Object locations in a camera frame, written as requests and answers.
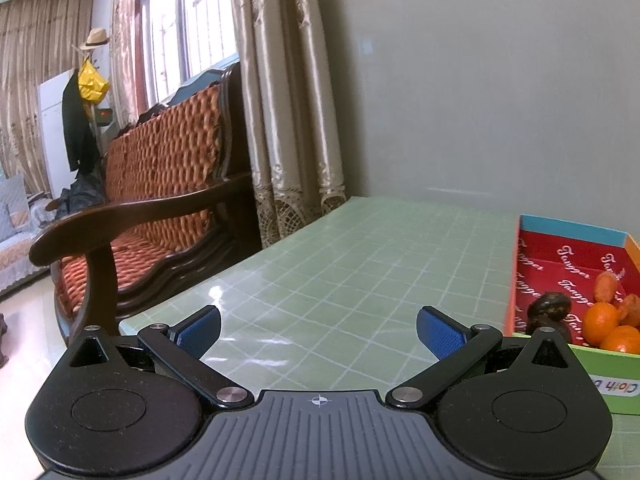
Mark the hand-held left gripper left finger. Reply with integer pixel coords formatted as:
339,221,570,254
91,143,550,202
67,305,253,409

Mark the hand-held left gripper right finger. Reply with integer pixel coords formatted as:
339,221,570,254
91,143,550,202
385,305,572,409

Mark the dark brown water chestnut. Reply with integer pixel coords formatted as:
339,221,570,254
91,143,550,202
527,291,572,327
525,322,573,345

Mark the red cardboard box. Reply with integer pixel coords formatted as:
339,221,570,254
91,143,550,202
505,214,640,416

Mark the mandarin orange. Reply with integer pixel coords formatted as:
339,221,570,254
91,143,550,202
599,325,640,354
582,302,622,347

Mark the reddish brown fruit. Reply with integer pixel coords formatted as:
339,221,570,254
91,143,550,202
593,271,621,304
617,294,640,328

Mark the wooden bench with orange cushion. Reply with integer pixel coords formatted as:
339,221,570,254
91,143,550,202
29,62,263,347

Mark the black bag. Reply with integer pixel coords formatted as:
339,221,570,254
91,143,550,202
55,172,108,221

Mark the sofa with light cover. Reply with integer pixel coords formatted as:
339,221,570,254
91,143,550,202
0,175,66,302

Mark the beige satin curtain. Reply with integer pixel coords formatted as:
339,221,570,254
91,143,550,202
230,0,348,251
107,0,151,131
0,0,96,196

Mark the black coat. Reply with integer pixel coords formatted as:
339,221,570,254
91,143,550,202
61,70,101,173

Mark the white refrigerator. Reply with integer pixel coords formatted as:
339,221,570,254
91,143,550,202
39,71,81,196

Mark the yellow bag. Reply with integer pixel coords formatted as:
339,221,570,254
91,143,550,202
77,57,111,104

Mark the straw hat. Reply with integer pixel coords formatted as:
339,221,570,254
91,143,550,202
80,27,111,52

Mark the window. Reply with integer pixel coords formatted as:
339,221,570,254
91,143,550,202
135,0,241,106

